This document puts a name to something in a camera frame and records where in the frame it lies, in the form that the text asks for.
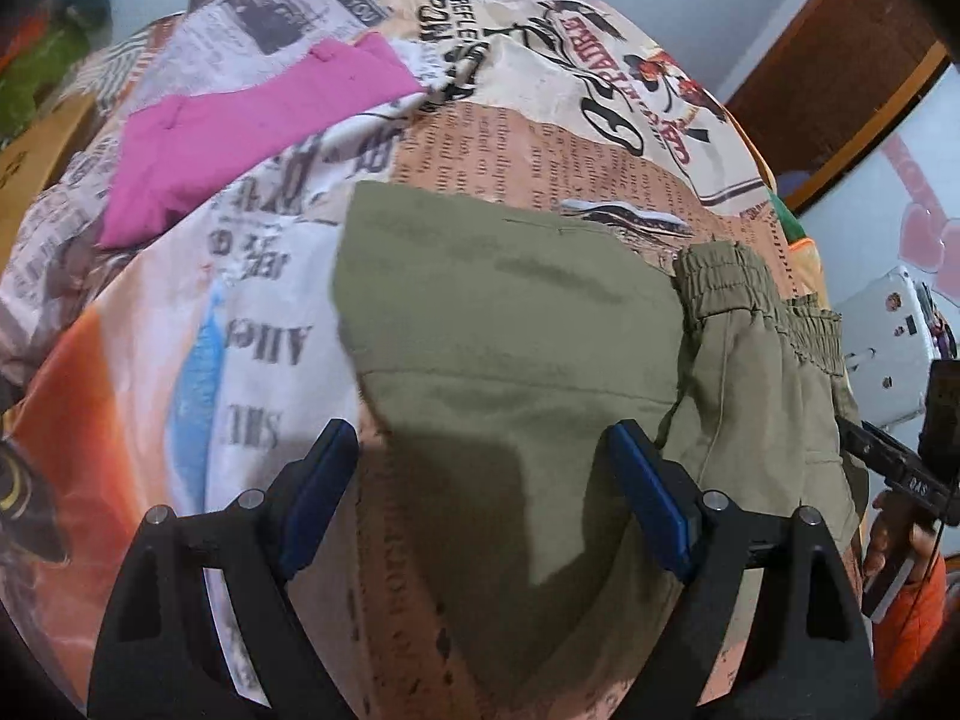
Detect olive green pants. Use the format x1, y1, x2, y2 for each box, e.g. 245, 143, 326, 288
334, 184, 867, 718

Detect right hand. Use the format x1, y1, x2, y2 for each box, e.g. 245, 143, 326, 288
862, 491, 939, 585

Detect white appliance with stickers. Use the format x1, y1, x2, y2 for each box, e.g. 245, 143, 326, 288
836, 265, 958, 429

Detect orange yellow blanket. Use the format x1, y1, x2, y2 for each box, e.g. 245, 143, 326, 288
768, 190, 830, 309

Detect newspaper print bed quilt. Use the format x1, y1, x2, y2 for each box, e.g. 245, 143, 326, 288
2, 0, 802, 718

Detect pink folded garment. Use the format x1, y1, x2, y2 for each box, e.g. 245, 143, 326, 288
98, 32, 423, 249

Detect green patterned storage box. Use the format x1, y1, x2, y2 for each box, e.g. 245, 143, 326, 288
0, 23, 89, 140

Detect brown wooden door frame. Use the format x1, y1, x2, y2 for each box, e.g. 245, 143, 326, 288
727, 0, 950, 211

